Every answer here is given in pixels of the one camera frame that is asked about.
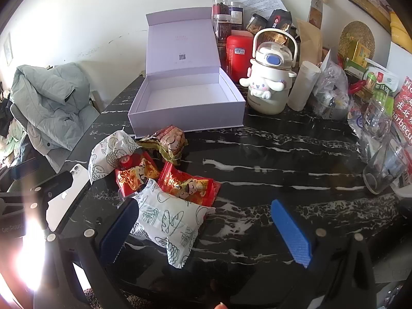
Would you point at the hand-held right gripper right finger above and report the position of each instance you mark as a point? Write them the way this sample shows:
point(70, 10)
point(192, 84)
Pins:
point(293, 235)

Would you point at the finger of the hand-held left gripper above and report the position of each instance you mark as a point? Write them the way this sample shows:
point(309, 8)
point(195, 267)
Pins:
point(54, 183)
point(22, 170)

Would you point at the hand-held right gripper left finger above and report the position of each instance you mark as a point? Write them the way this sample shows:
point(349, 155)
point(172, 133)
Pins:
point(119, 231)

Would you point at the white patterned snack packet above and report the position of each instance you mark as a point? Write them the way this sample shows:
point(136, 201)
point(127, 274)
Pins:
point(106, 154)
point(167, 222)

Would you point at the red plastic flower toy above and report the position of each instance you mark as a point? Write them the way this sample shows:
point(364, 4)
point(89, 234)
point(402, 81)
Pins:
point(125, 161)

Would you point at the green gold snack packet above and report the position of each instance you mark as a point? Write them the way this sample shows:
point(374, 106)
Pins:
point(149, 144)

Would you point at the brown nut snack packet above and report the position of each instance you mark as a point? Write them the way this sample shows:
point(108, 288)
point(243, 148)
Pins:
point(172, 140)

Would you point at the lavender gift box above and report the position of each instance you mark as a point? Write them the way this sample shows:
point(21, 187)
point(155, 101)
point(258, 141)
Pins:
point(180, 38)

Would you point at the white smartphone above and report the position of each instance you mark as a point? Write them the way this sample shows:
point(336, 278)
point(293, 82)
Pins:
point(69, 183)

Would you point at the pile of clothes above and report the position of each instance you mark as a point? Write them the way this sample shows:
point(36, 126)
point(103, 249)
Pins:
point(6, 119)

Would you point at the light green puffer jacket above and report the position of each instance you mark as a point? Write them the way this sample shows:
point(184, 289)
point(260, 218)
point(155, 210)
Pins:
point(48, 103)

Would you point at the clear glass cup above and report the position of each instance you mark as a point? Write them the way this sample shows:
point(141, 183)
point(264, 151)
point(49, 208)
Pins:
point(383, 170)

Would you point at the white cartoon dog water bottle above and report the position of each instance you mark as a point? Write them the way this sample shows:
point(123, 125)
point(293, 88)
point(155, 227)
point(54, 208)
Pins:
point(268, 99)

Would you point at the clear glass mug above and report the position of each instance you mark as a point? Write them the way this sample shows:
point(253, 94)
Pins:
point(375, 119)

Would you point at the clear plastic bag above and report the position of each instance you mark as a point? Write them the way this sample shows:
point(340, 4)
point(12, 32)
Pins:
point(331, 93)

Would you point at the white paper roll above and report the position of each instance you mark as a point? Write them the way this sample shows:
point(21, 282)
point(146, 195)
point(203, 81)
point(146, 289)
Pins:
point(302, 87)

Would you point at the red printed paper bag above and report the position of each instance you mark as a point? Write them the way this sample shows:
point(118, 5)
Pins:
point(404, 109)

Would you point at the green white snack bag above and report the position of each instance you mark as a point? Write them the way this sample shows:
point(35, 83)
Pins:
point(381, 85)

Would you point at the red tin canister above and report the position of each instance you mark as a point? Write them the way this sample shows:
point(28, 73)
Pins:
point(238, 58)

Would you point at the brown kraft paper bag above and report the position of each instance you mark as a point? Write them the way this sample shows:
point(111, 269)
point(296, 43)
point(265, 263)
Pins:
point(310, 45)

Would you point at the green yellow box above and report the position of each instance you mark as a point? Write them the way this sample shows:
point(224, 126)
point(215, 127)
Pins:
point(360, 51)

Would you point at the woven straw trivet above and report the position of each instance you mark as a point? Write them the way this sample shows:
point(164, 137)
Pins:
point(355, 32)

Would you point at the black lidded jar of nuts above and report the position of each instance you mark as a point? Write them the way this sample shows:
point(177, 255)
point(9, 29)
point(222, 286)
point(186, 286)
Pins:
point(256, 23)

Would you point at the clear jar with dark contents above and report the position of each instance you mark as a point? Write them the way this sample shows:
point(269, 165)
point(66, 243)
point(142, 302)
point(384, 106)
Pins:
point(236, 14)
point(223, 29)
point(220, 8)

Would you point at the tall narrow printed box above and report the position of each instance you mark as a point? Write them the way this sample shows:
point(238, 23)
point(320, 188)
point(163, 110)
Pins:
point(317, 13)

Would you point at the yellow pot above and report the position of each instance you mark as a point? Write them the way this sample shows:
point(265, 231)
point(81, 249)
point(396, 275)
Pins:
point(402, 30)

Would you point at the printed paper sheet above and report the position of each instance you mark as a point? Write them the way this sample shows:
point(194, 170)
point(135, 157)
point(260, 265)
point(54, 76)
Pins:
point(260, 1)

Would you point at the small wall picture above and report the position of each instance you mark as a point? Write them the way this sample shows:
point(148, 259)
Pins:
point(8, 50)

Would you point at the ornate gold picture frame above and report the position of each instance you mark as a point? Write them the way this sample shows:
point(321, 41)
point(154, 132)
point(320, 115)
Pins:
point(370, 3)

